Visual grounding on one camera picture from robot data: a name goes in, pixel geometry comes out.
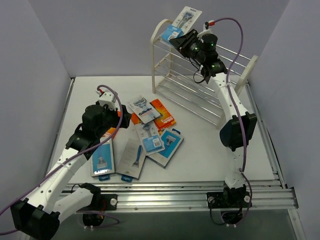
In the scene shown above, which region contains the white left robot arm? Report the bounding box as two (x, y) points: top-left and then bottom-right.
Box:
(10, 102), (131, 240)

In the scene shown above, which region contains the grey Harry's box blue razor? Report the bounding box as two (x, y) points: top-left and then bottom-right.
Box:
(116, 138), (146, 183)

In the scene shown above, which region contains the clear Gillette blister pack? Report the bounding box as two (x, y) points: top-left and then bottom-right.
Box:
(160, 6), (202, 46)
(135, 121), (165, 156)

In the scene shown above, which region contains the orange Gillette Fusion5 box right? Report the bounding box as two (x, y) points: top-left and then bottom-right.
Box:
(150, 99), (176, 132)

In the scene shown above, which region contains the aluminium mounting rail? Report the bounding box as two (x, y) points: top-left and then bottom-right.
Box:
(27, 179), (300, 216)

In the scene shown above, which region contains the blue Harry's razor box left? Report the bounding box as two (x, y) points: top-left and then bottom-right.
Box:
(90, 139), (116, 182)

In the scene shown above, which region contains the cream metal-rod shelf rack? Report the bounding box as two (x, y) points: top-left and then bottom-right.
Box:
(150, 19), (258, 130)

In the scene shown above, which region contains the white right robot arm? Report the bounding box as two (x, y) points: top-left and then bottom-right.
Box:
(169, 29), (257, 208)

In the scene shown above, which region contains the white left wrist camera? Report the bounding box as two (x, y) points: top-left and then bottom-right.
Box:
(96, 88), (117, 111)

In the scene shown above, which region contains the blue Harry's razor box right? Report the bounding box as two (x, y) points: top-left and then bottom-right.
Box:
(147, 128), (184, 169)

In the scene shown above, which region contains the orange Gillette Fusion5 box middle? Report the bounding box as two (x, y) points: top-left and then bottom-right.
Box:
(130, 113), (143, 125)

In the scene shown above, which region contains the orange Gillette Fusion5 box left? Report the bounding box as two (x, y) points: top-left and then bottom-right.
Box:
(100, 110), (121, 142)

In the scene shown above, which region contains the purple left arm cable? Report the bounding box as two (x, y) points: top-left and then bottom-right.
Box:
(0, 84), (123, 236)

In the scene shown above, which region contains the orange gillette fusion5 box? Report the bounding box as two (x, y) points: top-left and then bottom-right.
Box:
(100, 110), (121, 142)
(150, 99), (176, 132)
(130, 113), (143, 125)

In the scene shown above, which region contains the white Gillette Skinguard razor pack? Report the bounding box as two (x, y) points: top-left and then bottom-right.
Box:
(127, 95), (161, 124)

